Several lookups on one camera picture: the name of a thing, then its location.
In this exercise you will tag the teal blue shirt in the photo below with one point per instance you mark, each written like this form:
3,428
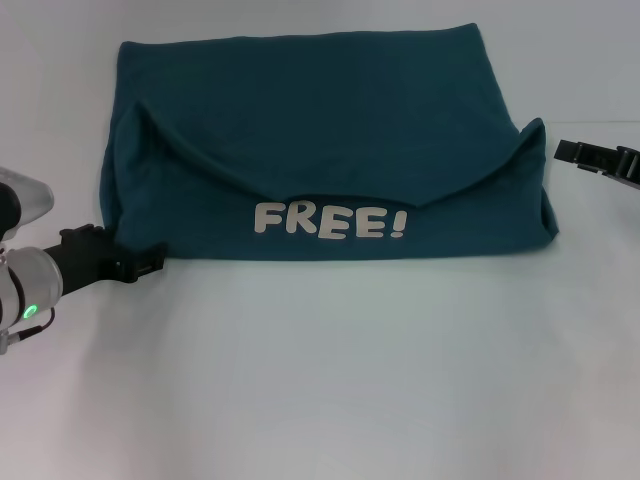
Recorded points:
325,125

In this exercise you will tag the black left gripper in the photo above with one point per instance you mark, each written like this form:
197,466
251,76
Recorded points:
90,262

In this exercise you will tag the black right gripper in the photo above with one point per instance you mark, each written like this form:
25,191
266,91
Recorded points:
631,167

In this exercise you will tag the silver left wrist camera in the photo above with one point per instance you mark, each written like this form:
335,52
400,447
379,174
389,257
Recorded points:
25,205

